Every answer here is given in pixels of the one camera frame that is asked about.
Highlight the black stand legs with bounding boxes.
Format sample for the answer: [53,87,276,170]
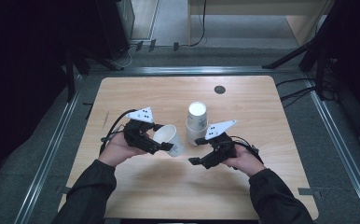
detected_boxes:
[63,46,126,103]

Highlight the dark cabinet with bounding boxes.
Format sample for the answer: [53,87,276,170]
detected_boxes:
[95,0,135,61]

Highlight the white floor cable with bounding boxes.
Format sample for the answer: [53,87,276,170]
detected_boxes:
[117,43,139,68]

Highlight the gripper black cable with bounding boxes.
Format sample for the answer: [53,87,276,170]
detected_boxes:
[230,134,265,165]
[99,108,138,157]

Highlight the light wooden furniture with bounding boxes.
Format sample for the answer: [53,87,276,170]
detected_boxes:
[187,0,335,48]

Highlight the person's right hand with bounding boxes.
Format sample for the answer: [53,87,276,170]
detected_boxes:
[223,144,267,178]

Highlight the stack of white paper cups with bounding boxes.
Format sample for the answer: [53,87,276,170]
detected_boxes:
[186,101,209,147]

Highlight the black hanging cable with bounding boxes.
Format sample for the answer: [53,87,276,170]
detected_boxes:
[189,0,208,48]

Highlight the black tripod stand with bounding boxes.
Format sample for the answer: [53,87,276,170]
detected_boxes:
[261,0,360,102]

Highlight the person's left hand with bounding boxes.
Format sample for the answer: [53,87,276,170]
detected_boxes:
[97,132,148,167]

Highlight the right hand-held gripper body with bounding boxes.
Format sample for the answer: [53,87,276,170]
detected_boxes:
[201,119,238,170]

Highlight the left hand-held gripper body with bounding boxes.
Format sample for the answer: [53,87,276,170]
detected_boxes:
[122,106,162,156]

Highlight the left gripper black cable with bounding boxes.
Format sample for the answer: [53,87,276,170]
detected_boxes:
[99,108,138,157]

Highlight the metal floor rail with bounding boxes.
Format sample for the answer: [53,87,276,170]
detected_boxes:
[89,65,298,76]
[14,91,80,224]
[303,76,360,224]

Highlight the black floor cables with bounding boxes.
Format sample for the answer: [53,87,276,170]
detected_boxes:
[275,77,316,108]

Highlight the single floral paper cup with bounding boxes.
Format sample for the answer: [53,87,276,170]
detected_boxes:
[152,123,186,158]

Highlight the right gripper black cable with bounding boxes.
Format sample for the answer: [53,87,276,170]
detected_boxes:
[230,134,265,165]

